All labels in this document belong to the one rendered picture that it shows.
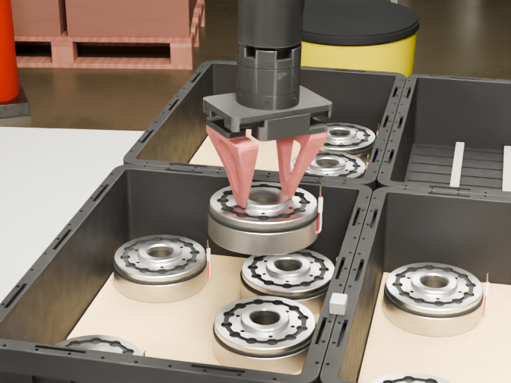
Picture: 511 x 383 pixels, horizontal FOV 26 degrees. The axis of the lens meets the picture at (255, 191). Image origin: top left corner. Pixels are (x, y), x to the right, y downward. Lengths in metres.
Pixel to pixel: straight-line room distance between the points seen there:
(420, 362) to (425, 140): 0.58
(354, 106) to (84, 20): 3.04
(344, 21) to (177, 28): 1.67
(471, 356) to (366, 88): 0.59
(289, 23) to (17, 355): 0.36
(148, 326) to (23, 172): 0.76
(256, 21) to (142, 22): 3.61
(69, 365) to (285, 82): 0.30
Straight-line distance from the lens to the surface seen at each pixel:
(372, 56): 2.88
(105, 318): 1.18
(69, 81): 4.48
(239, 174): 0.99
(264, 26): 0.95
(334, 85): 1.61
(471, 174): 1.54
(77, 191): 1.79
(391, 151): 1.33
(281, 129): 0.98
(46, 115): 4.14
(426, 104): 1.61
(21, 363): 0.96
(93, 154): 1.93
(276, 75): 0.97
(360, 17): 3.01
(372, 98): 1.61
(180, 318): 1.17
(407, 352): 1.13
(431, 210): 1.23
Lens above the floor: 1.44
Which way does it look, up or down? 25 degrees down
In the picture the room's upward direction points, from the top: straight up
